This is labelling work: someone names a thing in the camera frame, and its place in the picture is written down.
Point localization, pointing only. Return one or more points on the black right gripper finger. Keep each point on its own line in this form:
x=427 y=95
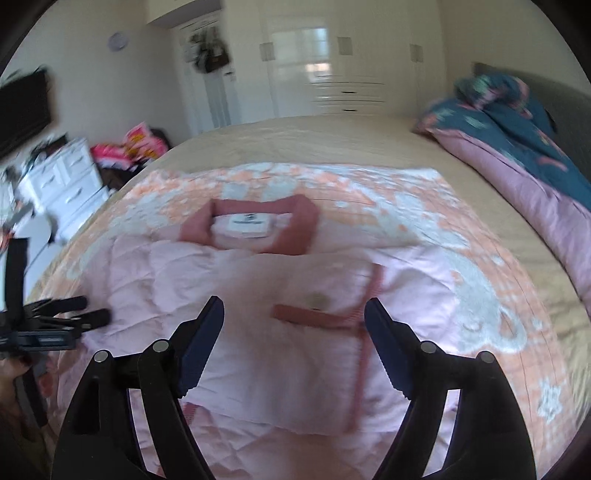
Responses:
x=88 y=321
x=98 y=439
x=53 y=307
x=463 y=420

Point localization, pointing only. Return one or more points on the pink quilted jacket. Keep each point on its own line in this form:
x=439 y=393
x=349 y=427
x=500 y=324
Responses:
x=294 y=388

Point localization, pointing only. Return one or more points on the white bedroom door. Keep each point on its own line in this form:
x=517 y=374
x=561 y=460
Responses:
x=210 y=100

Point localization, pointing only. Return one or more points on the person's left hand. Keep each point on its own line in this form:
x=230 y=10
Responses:
x=10 y=370

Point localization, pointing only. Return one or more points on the orange white plush blanket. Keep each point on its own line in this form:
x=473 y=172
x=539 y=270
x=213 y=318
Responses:
x=294 y=388

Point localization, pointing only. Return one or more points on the white drawer dresser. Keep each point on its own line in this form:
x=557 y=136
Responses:
x=66 y=187

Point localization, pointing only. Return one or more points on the dark bags hanging on door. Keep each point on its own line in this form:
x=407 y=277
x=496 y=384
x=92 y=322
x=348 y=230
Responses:
x=208 y=50

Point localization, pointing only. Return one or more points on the beige bed sheet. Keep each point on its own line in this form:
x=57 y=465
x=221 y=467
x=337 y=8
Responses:
x=369 y=143

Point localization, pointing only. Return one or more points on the blue and pink duvet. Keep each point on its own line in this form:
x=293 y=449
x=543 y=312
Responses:
x=493 y=124

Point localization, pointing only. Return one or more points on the grey upholstered headboard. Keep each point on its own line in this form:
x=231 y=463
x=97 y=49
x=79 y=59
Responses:
x=568 y=108

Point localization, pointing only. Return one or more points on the white glossy wardrobe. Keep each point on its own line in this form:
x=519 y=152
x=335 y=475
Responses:
x=303 y=58

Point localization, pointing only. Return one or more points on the black wall television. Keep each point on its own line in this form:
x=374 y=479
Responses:
x=25 y=110

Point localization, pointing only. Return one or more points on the round wall clock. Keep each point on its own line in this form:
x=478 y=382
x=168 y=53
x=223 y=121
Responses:
x=117 y=41

